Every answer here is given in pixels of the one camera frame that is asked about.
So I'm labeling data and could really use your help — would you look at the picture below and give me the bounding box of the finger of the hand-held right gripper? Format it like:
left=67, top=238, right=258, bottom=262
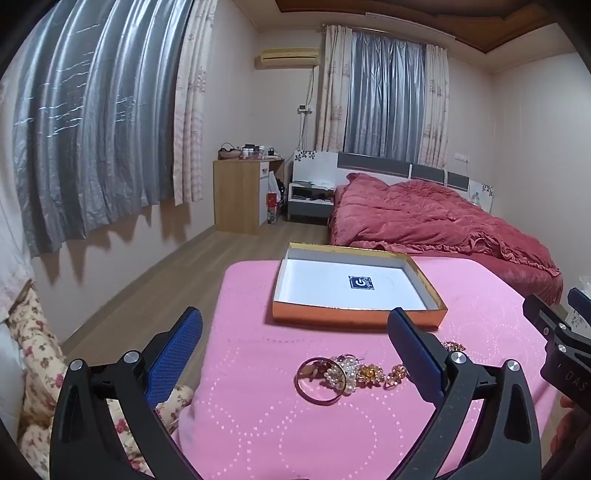
left=568, top=287, right=591, bottom=320
left=523, top=294, right=574, bottom=343

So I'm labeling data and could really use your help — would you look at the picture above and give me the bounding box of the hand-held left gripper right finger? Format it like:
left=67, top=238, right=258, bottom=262
left=387, top=307, right=542, bottom=480

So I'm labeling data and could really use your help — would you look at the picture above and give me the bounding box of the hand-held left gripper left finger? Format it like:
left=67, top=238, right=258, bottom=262
left=50, top=306, right=204, bottom=480

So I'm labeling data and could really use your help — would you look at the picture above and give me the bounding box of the pearl cluster brooch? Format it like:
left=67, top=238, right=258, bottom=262
left=323, top=354, right=360, bottom=396

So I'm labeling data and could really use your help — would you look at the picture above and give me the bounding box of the orange shallow cardboard box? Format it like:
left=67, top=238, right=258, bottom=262
left=271, top=242, right=448, bottom=330

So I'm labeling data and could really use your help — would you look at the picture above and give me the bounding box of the person's right hand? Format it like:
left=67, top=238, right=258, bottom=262
left=549, top=396, right=591, bottom=464

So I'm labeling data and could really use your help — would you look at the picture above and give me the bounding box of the red bed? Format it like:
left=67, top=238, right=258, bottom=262
left=328, top=217, right=565, bottom=306

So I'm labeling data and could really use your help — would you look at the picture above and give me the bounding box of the pink dotted table cloth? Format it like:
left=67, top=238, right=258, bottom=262
left=174, top=251, right=561, bottom=480

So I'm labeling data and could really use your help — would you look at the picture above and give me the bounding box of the red quilt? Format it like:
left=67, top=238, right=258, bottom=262
left=329, top=172, right=561, bottom=277

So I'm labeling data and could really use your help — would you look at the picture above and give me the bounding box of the wooden cabinet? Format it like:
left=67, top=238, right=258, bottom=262
left=213, top=158, right=285, bottom=235

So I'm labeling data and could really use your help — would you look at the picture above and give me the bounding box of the white bedside table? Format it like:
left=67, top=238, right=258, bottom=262
left=287, top=181, right=336, bottom=223

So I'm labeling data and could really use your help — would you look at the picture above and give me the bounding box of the white and grey headboard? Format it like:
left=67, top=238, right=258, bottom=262
left=292, top=149, right=494, bottom=210

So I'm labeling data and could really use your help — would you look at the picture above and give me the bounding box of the white plastic bag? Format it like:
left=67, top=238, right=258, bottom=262
left=268, top=170, right=287, bottom=222

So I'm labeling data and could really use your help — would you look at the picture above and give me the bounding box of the clutter of bottles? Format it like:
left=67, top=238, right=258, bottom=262
left=218, top=142, right=283, bottom=161

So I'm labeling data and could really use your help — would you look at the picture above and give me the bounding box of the cream patterned curtain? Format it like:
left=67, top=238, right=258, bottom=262
left=315, top=25, right=354, bottom=153
left=418, top=44, right=451, bottom=171

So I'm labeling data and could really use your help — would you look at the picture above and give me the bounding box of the pink patterned curtain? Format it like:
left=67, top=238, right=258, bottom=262
left=173, top=0, right=219, bottom=206

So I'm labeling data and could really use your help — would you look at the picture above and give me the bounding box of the large grey curtain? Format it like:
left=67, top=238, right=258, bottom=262
left=11, top=0, right=195, bottom=259

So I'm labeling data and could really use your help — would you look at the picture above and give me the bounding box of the grey sheer window curtain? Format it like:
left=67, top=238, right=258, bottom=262
left=343, top=28, right=426, bottom=162

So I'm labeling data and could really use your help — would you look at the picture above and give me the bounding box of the wall socket with cable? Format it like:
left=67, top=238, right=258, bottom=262
left=297, top=65, right=319, bottom=153

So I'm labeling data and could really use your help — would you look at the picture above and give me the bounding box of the wall air conditioner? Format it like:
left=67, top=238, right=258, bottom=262
left=255, top=47, right=321, bottom=70

